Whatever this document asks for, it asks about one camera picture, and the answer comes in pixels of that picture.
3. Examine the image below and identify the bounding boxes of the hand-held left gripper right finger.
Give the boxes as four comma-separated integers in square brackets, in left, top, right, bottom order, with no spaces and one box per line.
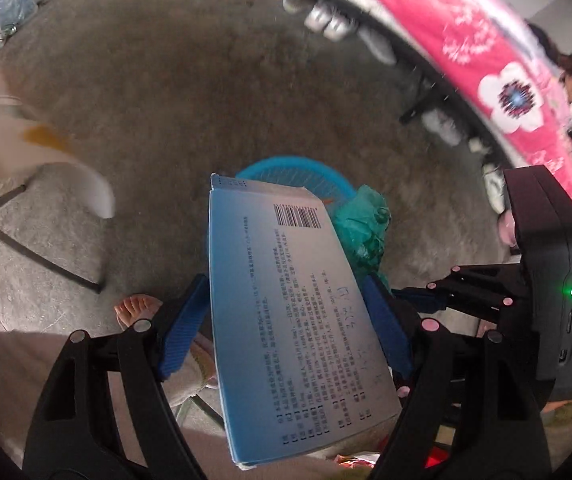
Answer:
[363,272,554,480]

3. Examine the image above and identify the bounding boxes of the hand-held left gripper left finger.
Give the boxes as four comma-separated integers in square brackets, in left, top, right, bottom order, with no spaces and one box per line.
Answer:
[22,273,212,480]

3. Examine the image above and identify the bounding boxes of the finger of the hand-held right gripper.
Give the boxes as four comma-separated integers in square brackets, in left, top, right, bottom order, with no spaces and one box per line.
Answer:
[448,264,529,296]
[391,282,517,333]

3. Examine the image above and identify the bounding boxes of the teal plastic bag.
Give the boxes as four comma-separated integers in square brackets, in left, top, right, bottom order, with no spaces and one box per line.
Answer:
[331,185,392,281]

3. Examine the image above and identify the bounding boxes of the light blue cardboard box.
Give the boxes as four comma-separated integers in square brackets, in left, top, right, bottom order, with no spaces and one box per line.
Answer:
[207,173,403,471]

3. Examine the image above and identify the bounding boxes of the blue plastic wastebasket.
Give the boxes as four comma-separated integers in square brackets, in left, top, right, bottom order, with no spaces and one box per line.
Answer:
[236,156,357,211]

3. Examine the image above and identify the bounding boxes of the person's right hand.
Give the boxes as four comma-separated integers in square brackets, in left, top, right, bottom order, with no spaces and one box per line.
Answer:
[497,209,521,251]

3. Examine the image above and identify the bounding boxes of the person's bare foot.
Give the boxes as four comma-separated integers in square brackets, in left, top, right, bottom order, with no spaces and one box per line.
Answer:
[114,295,164,331]

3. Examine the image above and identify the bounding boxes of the black table leg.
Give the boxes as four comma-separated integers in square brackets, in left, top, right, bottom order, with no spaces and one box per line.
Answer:
[0,185,104,295]

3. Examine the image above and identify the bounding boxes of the pink floral blanket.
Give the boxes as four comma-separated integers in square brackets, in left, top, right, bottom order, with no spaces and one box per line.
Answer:
[336,0,572,223]

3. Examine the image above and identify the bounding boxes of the row of pale shoes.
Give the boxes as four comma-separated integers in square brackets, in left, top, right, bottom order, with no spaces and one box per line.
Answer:
[282,0,508,215]

